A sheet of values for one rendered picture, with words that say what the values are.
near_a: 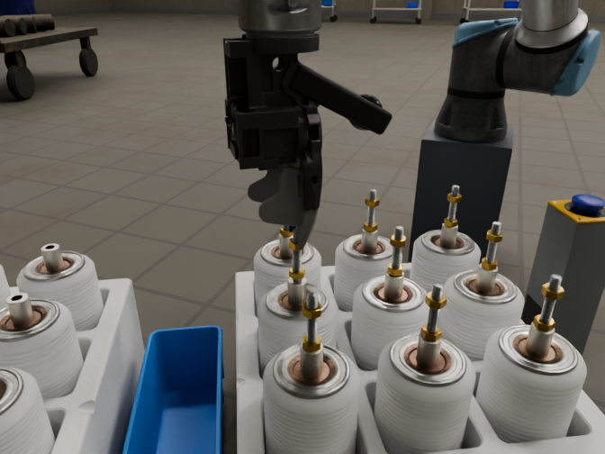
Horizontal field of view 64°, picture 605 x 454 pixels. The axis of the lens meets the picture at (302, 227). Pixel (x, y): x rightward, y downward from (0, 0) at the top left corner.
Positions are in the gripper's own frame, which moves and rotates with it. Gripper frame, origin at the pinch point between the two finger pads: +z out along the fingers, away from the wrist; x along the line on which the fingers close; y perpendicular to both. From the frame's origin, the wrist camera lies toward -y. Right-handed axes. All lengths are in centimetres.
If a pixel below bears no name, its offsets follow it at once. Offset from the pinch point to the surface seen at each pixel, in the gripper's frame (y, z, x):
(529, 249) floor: -71, 35, -39
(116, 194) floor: 29, 35, -107
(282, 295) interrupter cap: 2.1, 9.6, -1.5
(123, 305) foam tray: 21.9, 17.2, -16.3
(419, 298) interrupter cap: -13.4, 9.5, 4.2
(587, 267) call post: -40.0, 10.7, 2.8
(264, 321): 5.1, 10.6, 1.6
